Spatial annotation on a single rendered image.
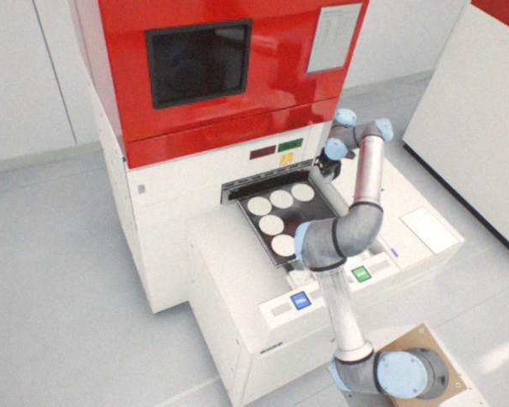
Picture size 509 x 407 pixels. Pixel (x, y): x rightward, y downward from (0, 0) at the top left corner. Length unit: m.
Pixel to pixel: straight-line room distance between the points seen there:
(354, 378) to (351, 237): 0.43
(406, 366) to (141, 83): 1.05
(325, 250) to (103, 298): 1.66
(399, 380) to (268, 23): 1.05
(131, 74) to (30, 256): 1.83
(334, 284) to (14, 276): 2.02
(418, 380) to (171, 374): 1.39
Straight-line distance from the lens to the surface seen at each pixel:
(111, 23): 1.09
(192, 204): 1.67
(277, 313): 1.37
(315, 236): 1.12
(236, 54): 1.25
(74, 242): 2.77
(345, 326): 1.23
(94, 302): 2.52
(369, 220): 1.10
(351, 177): 1.82
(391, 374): 1.24
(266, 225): 1.63
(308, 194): 1.78
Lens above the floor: 2.18
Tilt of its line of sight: 49 degrees down
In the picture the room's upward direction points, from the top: 10 degrees clockwise
